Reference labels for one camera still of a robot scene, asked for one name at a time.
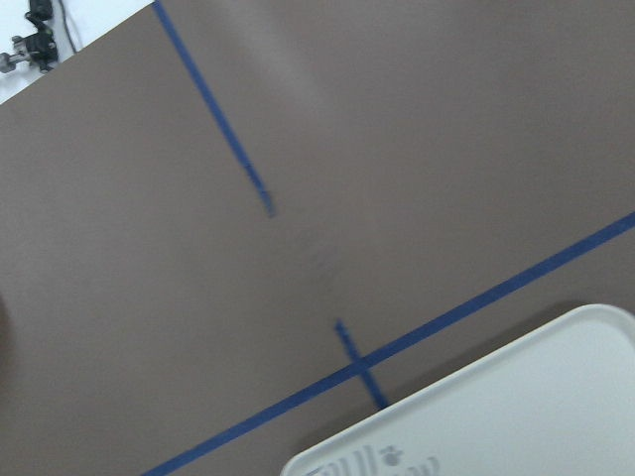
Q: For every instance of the cream serving tray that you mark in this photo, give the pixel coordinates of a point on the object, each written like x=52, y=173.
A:
x=556, y=401

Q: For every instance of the black tripod stand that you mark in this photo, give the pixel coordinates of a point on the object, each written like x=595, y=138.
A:
x=39, y=49

